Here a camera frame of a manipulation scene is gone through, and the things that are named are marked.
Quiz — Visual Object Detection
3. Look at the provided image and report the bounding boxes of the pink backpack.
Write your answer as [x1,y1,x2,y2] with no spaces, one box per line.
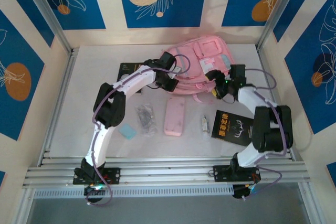
[161,34,236,104]

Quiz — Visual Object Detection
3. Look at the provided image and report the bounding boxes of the pink pencil case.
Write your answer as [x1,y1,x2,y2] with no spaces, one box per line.
[163,97,186,137]

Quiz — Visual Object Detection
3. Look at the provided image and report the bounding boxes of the small clear packet beige stick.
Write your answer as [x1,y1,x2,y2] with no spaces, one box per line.
[201,114,212,137]

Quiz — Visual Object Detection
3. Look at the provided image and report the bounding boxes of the black book yellow title antlers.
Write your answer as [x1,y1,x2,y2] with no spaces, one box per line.
[211,109,255,147]

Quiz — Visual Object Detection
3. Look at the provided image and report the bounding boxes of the clear bag of dark clips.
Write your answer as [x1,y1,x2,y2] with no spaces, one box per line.
[134,104,159,138]

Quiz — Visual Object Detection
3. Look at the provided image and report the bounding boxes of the black book portrait cover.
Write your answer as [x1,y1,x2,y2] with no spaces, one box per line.
[118,62,144,94]

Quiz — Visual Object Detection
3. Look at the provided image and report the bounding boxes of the light blue eraser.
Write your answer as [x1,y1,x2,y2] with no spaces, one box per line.
[118,123,138,141]

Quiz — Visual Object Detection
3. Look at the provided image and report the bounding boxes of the right base black electronics box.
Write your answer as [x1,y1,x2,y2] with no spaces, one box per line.
[232,184,257,200]

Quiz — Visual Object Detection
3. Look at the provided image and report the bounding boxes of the base black electronics box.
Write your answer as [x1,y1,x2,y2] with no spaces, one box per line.
[83,184,109,204]
[232,184,257,200]

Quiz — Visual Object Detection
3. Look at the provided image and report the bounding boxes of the left base black electronics box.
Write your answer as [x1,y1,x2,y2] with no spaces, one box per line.
[83,184,109,204]

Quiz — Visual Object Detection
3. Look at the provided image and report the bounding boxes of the right aluminium side rail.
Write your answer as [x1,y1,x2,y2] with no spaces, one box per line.
[256,45,297,162]

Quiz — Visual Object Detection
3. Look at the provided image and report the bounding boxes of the aluminium side rail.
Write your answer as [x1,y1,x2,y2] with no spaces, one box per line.
[256,45,297,162]
[38,47,79,167]

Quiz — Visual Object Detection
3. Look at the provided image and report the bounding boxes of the right aluminium corner post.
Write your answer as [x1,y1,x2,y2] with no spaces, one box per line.
[256,0,302,51]

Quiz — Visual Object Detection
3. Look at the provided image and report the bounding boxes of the aluminium corner post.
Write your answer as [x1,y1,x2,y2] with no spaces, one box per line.
[19,0,74,55]
[256,0,302,51]

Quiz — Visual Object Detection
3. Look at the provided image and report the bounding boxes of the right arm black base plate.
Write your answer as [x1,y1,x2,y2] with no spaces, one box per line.
[213,165,262,183]

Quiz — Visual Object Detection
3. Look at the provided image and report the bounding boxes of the aluminium cross rail frame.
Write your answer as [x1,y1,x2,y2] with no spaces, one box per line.
[22,156,312,190]

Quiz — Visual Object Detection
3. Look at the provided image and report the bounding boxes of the left aluminium side rail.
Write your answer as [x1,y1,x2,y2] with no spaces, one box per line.
[38,47,79,167]

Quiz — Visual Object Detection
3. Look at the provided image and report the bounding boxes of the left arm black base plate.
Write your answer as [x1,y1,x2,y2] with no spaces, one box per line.
[72,167,121,185]

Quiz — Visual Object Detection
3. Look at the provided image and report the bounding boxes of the slotted grey cable duct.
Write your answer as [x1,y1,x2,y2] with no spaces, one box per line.
[33,184,235,199]

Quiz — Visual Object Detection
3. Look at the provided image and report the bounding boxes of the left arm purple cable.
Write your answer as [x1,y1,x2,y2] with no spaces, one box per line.
[85,54,192,208]

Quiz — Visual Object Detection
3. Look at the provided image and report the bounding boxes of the left aluminium corner post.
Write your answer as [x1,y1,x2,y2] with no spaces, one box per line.
[19,0,74,55]

